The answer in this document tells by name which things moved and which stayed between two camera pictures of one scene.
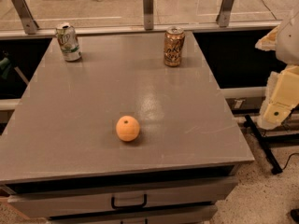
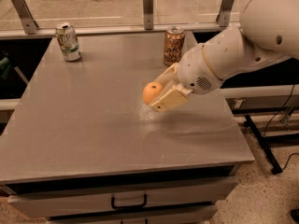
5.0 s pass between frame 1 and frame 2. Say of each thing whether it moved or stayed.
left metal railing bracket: stayed
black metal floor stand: stayed
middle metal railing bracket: stayed
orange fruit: moved
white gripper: moved
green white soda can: stayed
